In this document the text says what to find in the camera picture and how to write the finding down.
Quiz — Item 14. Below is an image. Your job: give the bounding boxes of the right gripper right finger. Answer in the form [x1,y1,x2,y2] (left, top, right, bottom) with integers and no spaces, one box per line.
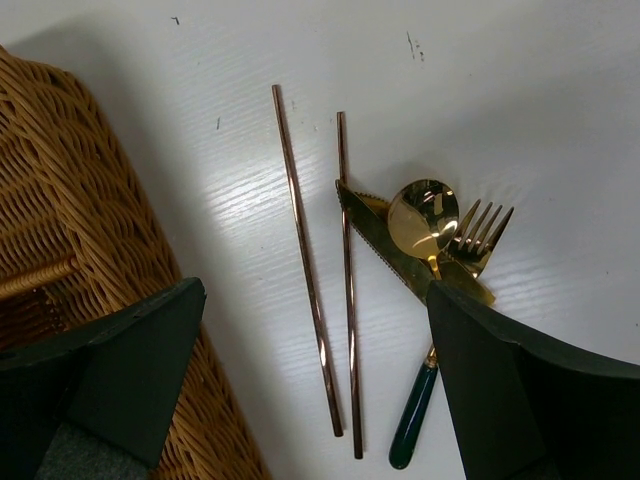
[426,281,639,479]

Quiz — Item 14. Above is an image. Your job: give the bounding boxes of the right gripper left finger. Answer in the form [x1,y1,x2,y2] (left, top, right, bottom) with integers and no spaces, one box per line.
[1,277,206,479]

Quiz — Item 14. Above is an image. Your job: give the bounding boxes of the gold knife green handle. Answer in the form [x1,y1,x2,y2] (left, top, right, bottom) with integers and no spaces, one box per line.
[342,186,495,470]

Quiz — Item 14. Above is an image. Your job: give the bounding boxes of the brown wicker cutlery tray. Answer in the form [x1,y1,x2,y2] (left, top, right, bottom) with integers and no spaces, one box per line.
[1,52,269,479]

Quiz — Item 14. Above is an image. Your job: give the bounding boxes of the right copper chopstick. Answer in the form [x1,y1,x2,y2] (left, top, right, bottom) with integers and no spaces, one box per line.
[336,111,364,460]

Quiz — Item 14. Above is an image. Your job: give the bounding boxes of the copper chopstick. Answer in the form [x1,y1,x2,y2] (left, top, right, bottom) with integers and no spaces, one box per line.
[271,84,344,438]
[336,111,364,460]

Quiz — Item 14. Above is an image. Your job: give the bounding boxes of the left copper chopstick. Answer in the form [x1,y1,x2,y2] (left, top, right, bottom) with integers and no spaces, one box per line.
[271,84,344,438]

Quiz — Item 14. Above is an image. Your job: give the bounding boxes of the gold spoon right pile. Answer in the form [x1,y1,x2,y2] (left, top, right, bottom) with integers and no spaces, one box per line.
[387,178,460,280]

